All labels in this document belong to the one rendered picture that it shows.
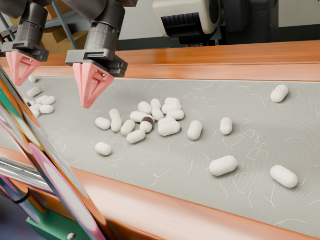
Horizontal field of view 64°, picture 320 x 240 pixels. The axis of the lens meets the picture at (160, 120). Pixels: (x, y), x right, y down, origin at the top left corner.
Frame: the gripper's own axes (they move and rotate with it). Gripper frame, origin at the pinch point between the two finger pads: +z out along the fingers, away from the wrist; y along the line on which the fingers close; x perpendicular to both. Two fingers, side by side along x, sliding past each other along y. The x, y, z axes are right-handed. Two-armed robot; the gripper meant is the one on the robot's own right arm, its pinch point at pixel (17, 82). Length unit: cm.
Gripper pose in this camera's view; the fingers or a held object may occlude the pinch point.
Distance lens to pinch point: 73.2
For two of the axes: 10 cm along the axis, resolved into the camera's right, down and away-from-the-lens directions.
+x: 4.9, 1.8, 8.5
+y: 8.5, 1.1, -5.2
